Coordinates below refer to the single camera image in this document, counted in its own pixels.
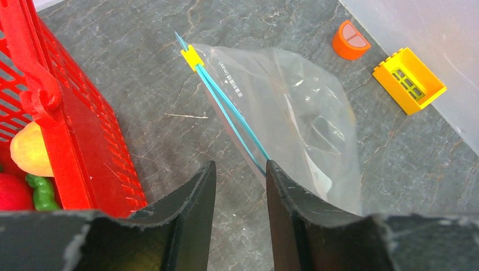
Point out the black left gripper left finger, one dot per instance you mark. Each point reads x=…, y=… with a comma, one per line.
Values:
x=173, y=233

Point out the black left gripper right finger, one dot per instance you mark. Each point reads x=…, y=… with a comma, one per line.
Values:
x=308, y=233

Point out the clear zip top bag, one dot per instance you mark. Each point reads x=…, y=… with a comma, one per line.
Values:
x=277, y=105

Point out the yellow orange peach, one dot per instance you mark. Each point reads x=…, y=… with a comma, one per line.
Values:
x=28, y=151

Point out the long green chili pepper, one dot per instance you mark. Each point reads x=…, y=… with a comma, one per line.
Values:
x=43, y=193

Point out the red apple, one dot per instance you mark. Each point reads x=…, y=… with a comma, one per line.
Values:
x=16, y=194

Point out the yellow window toy block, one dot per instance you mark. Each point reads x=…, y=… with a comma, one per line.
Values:
x=408, y=81

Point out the orange half-round block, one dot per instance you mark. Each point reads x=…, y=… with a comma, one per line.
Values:
x=348, y=43

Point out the red plastic basket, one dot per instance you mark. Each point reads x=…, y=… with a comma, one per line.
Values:
x=41, y=82

